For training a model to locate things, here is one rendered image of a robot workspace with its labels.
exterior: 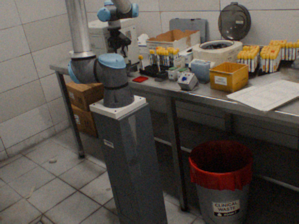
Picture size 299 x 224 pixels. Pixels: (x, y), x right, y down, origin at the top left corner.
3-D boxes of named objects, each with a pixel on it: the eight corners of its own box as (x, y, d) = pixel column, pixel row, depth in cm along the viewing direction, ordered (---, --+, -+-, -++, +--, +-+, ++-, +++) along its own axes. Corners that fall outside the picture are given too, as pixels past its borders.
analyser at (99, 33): (85, 69, 223) (75, 25, 210) (115, 57, 239) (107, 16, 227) (113, 74, 202) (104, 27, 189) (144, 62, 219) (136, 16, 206)
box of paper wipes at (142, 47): (129, 52, 248) (126, 36, 243) (139, 48, 256) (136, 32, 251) (151, 54, 234) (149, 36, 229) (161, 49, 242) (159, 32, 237)
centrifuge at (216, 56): (183, 69, 193) (181, 49, 187) (217, 55, 207) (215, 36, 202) (213, 76, 174) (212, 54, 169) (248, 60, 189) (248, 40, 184)
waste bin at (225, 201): (181, 217, 203) (173, 159, 184) (213, 186, 225) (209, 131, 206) (235, 247, 177) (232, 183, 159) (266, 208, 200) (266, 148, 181)
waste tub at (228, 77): (209, 88, 159) (208, 69, 155) (226, 79, 167) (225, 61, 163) (233, 93, 150) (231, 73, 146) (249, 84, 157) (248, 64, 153)
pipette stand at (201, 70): (190, 81, 173) (188, 63, 169) (198, 77, 177) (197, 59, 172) (204, 84, 166) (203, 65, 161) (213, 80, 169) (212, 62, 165)
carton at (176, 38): (147, 61, 218) (144, 39, 212) (174, 49, 236) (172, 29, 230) (175, 65, 202) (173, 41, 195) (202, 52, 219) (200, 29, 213)
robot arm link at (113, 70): (124, 86, 144) (119, 57, 138) (96, 88, 147) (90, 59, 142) (131, 77, 154) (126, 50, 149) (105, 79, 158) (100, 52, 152)
